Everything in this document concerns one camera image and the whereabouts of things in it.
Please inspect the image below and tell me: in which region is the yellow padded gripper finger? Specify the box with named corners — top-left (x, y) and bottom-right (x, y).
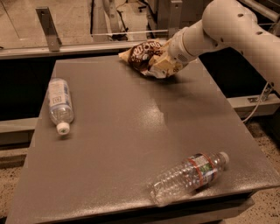
top-left (148, 55), bottom-right (186, 79)

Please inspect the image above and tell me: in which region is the brown chip bag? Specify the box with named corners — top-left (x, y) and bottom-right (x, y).
top-left (118, 40), bottom-right (172, 79)

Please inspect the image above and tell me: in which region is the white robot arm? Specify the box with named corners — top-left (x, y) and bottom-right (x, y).
top-left (148, 0), bottom-right (280, 92)

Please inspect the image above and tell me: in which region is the water bottle with white label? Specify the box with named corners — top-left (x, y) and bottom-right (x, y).
top-left (47, 78), bottom-right (74, 136)

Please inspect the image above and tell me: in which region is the clear bottle with red label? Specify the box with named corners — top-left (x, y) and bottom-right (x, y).
top-left (150, 151), bottom-right (229, 207)

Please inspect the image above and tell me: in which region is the right metal bracket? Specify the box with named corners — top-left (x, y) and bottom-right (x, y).
top-left (168, 0), bottom-right (183, 38)

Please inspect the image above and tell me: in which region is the metal bracket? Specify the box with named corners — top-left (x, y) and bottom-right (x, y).
top-left (168, 0), bottom-right (183, 38)
top-left (36, 6), bottom-right (62, 52)

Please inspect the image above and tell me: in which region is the metal rail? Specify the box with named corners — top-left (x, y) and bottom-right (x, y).
top-left (0, 40), bottom-right (143, 60)

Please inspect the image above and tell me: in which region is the white cable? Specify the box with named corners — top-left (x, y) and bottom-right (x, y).
top-left (241, 82), bottom-right (270, 124)

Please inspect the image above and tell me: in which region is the left metal bracket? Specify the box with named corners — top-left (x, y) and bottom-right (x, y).
top-left (36, 6), bottom-right (62, 52)

